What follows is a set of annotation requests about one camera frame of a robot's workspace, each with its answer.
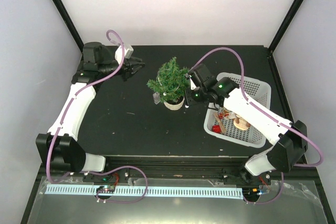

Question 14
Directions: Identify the white ball light string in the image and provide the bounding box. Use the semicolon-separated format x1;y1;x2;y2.
156;69;190;109

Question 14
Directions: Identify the clear battery box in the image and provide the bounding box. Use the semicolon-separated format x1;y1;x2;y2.
153;92;161;104

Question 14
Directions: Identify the red berry sprig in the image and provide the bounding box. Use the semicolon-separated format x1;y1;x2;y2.
217;110;231;119

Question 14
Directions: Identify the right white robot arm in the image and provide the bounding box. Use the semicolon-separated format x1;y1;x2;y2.
185;64;308;184

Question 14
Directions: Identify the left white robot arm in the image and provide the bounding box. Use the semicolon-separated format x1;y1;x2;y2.
36;42;145;182

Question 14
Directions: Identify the white tree pot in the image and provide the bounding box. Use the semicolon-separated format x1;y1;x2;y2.
163;96;185;111

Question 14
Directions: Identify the small green christmas tree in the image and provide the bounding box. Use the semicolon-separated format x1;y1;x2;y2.
146;57;190;103

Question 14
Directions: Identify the red gift box ornament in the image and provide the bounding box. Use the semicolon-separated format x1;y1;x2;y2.
212;125;222;133

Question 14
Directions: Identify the wooden snowman ornament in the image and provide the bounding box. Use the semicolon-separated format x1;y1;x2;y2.
233;114;251;131

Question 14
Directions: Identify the white perforated plastic basket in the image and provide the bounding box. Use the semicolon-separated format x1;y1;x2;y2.
204;77;271;148

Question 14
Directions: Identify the right circuit board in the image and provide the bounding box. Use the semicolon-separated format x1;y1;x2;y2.
242;188;270;196

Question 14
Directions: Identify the circuit board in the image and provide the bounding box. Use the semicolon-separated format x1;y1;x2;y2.
242;188;270;196
96;185;116;194

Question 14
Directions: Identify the left circuit board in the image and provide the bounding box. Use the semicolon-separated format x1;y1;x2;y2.
96;185;116;194

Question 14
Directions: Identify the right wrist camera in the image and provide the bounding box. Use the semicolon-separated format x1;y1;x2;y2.
185;73;197;90

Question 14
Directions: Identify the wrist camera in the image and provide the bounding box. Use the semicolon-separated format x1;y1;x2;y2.
114;44;134;64
185;73;197;90

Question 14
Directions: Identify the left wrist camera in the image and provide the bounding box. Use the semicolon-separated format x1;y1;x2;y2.
114;44;134;64

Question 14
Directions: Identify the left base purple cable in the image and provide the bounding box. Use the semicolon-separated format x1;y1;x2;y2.
81;165;149;205

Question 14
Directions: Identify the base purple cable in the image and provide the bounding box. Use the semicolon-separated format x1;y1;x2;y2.
81;165;149;205
244;171;285;205

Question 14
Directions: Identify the white slotted cable duct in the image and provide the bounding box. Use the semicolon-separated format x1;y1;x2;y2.
45;184;243;199

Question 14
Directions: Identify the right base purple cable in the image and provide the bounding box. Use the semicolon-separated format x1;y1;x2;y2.
244;171;285;205

